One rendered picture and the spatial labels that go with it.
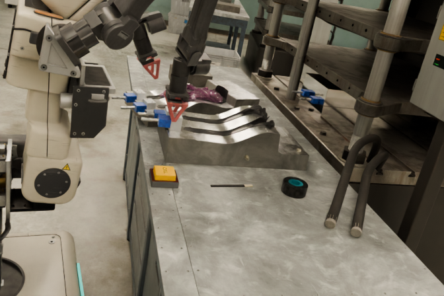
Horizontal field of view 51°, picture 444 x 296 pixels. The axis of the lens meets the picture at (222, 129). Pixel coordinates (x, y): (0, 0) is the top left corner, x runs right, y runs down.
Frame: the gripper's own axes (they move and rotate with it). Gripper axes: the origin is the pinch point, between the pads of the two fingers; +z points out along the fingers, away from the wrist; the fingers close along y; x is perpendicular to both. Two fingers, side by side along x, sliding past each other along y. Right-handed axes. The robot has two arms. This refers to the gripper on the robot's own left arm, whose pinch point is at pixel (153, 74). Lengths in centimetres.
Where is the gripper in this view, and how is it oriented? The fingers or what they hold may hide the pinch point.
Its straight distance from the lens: 176.2
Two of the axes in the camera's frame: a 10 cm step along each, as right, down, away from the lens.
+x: -9.0, 3.9, -2.1
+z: 2.5, 8.3, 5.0
